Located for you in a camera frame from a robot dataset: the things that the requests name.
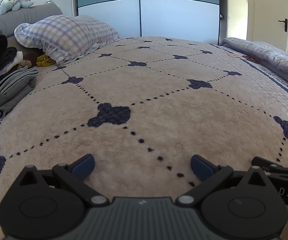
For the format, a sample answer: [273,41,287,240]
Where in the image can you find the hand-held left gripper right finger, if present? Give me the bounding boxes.
[175,154,272,208]

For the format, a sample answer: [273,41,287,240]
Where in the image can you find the beige patterned bed blanket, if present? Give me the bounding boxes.
[0,36,288,240]

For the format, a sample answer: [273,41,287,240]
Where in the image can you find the black door handle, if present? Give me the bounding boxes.
[278,18,288,32]

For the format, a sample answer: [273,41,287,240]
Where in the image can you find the grey padded headboard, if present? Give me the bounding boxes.
[0,4,64,38]

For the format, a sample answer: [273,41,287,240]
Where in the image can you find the cream room door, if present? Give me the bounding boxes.
[246,0,288,62]

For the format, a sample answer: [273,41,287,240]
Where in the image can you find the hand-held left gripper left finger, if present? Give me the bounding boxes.
[19,154,110,208]

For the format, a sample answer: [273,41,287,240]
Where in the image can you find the grey blue quilt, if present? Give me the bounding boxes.
[220,37,288,96]

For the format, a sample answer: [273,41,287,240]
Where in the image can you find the folded grey striped garment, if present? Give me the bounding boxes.
[0,67,39,121]

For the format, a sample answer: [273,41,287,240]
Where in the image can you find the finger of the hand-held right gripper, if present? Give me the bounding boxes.
[251,156,288,175]

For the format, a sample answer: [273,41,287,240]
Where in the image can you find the brown plush toy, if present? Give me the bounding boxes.
[16,51,39,71]

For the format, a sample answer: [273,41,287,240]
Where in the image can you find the yellow cloth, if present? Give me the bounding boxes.
[36,54,57,67]

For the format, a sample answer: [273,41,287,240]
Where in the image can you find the plaid pillow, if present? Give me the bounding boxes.
[14,15,122,64]

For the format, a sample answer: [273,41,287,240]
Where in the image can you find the blue sliding door wardrobe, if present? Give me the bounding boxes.
[71,0,228,46]

